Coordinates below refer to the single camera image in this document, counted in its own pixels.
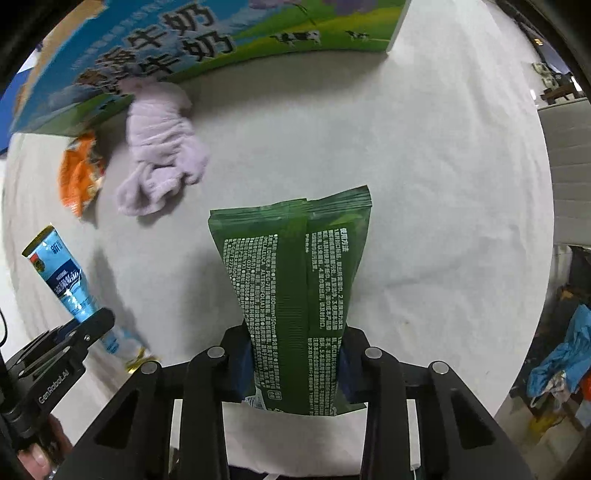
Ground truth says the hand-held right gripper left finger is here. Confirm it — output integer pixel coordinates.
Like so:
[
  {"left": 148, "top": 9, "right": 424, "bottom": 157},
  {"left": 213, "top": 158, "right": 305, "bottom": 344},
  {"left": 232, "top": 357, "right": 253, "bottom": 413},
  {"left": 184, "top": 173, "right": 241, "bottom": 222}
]
[{"left": 69, "top": 325, "right": 254, "bottom": 480}]

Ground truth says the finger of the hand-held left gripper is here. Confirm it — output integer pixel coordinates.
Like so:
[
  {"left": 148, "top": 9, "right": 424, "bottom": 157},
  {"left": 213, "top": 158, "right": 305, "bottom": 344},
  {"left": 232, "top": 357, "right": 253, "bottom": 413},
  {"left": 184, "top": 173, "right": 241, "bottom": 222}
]
[
  {"left": 14, "top": 323, "right": 81, "bottom": 370},
  {"left": 65, "top": 307, "right": 117, "bottom": 358}
]

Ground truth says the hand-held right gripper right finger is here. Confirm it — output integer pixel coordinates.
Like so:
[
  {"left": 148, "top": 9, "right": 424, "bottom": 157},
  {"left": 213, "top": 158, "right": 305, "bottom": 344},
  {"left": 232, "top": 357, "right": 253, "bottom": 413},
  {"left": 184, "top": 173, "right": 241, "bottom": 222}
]
[{"left": 338, "top": 328, "right": 533, "bottom": 480}]

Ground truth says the blue snack packet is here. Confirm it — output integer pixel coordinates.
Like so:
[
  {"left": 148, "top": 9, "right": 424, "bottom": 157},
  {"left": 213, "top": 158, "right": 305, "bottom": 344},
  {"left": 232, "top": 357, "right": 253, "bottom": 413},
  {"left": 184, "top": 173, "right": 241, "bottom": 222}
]
[{"left": 21, "top": 225, "right": 160, "bottom": 372}]

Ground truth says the green snack packet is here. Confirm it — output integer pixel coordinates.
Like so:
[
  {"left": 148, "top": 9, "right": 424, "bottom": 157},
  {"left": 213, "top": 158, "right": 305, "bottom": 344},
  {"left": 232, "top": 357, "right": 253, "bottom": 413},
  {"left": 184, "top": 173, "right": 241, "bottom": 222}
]
[{"left": 209, "top": 185, "right": 372, "bottom": 417}]

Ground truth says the person's left hand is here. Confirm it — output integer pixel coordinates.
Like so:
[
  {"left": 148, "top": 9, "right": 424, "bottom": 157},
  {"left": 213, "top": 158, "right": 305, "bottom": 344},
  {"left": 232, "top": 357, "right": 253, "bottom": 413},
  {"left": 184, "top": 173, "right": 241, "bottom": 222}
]
[{"left": 17, "top": 414, "right": 74, "bottom": 480}]

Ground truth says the orange snack packet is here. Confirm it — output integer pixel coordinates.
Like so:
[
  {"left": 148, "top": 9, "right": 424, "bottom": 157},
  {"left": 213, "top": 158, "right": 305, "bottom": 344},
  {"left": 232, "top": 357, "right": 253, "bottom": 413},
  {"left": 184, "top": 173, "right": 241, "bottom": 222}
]
[{"left": 59, "top": 130, "right": 108, "bottom": 219}]

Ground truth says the light purple towel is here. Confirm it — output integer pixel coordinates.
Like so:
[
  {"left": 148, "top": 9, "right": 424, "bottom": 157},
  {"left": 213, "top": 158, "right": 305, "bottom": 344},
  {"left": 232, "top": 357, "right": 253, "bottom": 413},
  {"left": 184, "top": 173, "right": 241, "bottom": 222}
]
[{"left": 115, "top": 76, "right": 211, "bottom": 219}]

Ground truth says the white sheet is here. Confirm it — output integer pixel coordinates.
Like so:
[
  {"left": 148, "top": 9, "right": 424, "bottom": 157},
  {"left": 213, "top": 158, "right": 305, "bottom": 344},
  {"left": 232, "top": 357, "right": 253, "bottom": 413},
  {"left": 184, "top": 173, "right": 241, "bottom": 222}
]
[{"left": 0, "top": 0, "right": 555, "bottom": 476}]

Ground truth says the blue cloth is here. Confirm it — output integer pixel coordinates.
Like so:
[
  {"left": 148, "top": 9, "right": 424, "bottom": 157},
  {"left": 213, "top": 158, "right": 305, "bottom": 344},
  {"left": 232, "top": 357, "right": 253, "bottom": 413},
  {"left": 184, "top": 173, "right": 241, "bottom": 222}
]
[{"left": 526, "top": 304, "right": 591, "bottom": 398}]

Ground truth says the printed milk carton box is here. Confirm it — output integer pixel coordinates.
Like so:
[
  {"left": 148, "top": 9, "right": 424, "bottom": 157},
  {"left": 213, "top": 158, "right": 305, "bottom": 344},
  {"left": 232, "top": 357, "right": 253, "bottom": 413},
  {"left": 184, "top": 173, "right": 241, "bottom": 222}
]
[{"left": 9, "top": 0, "right": 411, "bottom": 138}]

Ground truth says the grey upholstered furniture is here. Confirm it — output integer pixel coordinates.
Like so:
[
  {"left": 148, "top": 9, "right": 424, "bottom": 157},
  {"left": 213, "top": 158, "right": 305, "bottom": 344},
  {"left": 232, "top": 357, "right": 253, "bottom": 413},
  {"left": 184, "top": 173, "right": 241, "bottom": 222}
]
[{"left": 538, "top": 97, "right": 591, "bottom": 246}]

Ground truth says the dark wooden chair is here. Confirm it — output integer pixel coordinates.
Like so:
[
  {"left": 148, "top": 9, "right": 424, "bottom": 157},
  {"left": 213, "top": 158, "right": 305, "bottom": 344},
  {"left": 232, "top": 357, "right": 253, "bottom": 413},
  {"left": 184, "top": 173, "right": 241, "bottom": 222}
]
[{"left": 539, "top": 73, "right": 588, "bottom": 108}]

